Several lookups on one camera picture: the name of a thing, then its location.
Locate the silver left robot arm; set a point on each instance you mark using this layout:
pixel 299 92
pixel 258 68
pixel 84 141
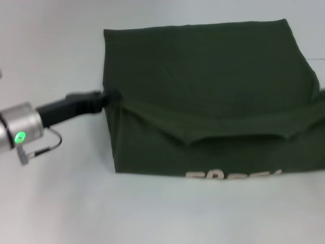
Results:
pixel 20 124

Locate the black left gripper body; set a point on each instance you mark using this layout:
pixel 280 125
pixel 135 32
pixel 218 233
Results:
pixel 68 108

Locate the dark green shirt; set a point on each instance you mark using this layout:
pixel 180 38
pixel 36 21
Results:
pixel 203 76

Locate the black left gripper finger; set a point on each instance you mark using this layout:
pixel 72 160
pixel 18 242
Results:
pixel 114 96

